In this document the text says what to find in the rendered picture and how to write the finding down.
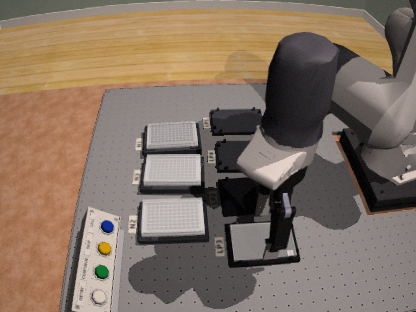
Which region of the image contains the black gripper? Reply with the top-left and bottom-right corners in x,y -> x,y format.
255,166 -> 308,260

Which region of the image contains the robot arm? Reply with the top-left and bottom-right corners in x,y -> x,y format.
236,0 -> 416,190

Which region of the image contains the white button panel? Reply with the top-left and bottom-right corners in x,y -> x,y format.
67,207 -> 125,312

